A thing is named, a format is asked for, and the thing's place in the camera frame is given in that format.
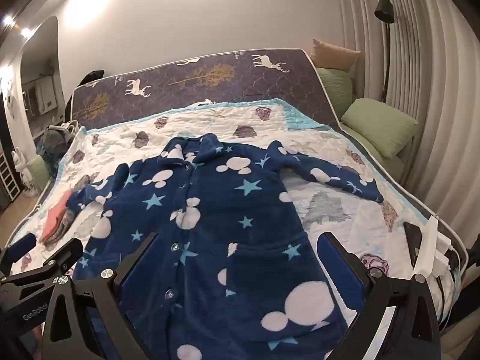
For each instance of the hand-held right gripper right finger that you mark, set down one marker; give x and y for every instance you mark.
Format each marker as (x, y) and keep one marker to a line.
(332, 257)

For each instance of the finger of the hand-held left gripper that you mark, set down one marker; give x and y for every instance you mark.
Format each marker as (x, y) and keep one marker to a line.
(21, 244)
(62, 257)

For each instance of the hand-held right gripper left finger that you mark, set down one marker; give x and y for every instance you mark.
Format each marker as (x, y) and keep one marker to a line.
(138, 268)

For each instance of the dark blue star blanket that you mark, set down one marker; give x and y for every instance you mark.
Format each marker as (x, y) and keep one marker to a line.
(225, 213)

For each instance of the grey clothes pile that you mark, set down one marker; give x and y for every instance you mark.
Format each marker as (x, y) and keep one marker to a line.
(56, 138)

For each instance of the patterned folded cloth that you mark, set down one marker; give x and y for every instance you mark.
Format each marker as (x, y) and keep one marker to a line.
(69, 220)

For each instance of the pink folded cloth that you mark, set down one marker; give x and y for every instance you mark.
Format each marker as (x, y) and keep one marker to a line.
(56, 213)

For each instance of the white ladder rack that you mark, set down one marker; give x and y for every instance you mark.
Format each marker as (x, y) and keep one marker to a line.
(7, 176)

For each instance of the small green cushion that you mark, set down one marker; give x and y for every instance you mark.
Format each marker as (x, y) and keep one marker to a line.
(39, 172)

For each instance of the white rabbit figure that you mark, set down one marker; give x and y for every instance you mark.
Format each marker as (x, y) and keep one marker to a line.
(22, 168)

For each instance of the black phone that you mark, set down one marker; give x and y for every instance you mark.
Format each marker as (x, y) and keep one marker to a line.
(414, 240)

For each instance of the green cushion seat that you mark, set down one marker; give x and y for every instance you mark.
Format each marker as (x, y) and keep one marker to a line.
(393, 170)

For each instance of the white charger plug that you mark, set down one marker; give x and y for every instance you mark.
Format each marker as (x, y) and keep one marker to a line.
(443, 251)

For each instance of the green smooth pillow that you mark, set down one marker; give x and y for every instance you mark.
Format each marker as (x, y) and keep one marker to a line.
(378, 123)

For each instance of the white patterned quilt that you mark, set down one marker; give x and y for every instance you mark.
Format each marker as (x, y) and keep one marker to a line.
(232, 120)

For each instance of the green ribbed pillow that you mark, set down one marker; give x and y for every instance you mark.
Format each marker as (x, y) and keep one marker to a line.
(335, 86)

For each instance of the dark object behind mattress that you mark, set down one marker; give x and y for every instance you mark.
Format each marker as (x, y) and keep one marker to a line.
(93, 76)

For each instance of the peach pillow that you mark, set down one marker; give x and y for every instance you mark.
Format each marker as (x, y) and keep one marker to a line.
(333, 54)

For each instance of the dark purple patterned blanket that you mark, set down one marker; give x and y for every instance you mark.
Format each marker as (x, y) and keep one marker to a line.
(225, 78)

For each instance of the ceiling spotlight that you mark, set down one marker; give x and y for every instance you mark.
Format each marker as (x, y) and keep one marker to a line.
(25, 32)
(7, 19)

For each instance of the white pleated curtain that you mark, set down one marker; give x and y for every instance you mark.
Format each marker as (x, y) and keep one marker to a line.
(431, 63)

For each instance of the black floor lamp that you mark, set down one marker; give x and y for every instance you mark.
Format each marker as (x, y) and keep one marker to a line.
(384, 11)

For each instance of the white round wall device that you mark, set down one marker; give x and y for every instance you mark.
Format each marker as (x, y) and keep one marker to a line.
(8, 101)

